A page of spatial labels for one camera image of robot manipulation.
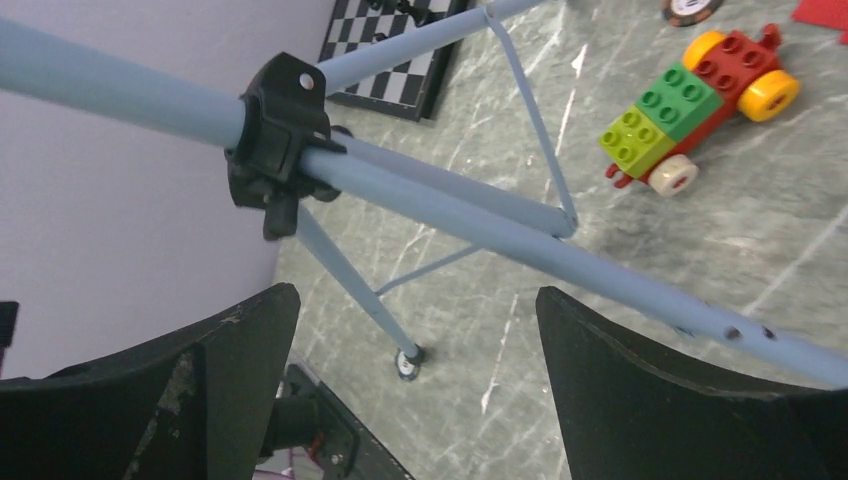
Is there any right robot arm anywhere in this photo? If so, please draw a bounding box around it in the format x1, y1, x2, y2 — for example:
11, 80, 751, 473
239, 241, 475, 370
1, 283, 847, 479

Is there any colourful toy brick car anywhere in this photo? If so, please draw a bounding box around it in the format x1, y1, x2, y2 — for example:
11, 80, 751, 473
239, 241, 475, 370
599, 23, 801, 197

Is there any black white chessboard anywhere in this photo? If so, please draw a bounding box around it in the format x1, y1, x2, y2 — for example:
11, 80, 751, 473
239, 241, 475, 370
319, 0, 472, 122

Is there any red sheet music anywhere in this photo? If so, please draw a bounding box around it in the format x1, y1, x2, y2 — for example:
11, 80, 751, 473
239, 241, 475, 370
791, 0, 847, 45

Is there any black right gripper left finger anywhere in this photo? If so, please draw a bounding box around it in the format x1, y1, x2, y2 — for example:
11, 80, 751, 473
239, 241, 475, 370
1, 283, 300, 479

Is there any red black poker chip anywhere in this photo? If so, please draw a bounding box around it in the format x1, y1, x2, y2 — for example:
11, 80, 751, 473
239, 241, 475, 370
661, 0, 724, 28

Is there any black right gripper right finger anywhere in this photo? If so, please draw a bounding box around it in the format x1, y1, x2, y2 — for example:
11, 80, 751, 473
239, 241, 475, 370
535, 286, 847, 480

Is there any light blue music stand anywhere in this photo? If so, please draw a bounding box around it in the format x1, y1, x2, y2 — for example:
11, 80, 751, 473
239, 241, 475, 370
1, 1, 847, 387

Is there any blue white poker chip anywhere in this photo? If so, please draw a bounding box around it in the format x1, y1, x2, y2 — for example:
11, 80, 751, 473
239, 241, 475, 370
394, 347, 426, 382

